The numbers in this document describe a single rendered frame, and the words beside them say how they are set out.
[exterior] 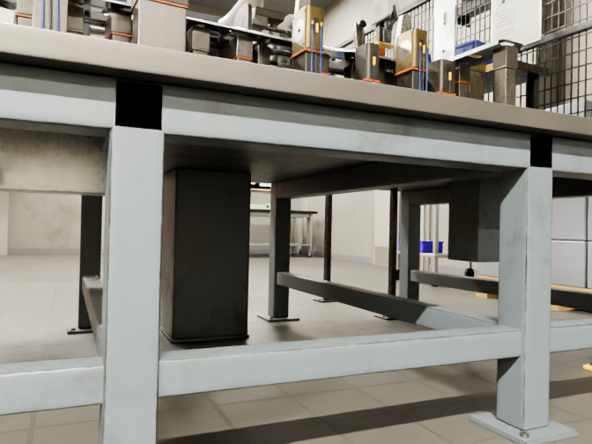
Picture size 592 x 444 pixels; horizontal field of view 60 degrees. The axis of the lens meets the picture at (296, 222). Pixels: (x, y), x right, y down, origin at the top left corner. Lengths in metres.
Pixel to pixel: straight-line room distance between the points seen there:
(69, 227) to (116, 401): 7.26
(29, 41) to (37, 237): 7.31
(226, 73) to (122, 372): 0.48
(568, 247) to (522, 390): 2.09
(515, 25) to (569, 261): 1.52
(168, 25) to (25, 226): 6.88
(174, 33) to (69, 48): 0.57
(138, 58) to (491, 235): 1.04
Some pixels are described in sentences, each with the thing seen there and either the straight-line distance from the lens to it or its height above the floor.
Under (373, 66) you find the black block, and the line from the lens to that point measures 1.58.
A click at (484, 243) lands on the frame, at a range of 1.48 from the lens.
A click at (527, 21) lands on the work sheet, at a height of 1.23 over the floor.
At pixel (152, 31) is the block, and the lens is 1.32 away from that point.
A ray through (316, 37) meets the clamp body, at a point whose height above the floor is 0.96.
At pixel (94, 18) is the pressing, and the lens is 1.59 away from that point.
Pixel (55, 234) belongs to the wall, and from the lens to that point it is 8.06.
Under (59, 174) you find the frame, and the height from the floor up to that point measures 0.53.
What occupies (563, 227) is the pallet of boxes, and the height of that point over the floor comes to 0.48.
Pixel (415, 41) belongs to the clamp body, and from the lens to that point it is 1.65.
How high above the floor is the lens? 0.44
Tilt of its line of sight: 1 degrees up
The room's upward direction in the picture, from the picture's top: 1 degrees clockwise
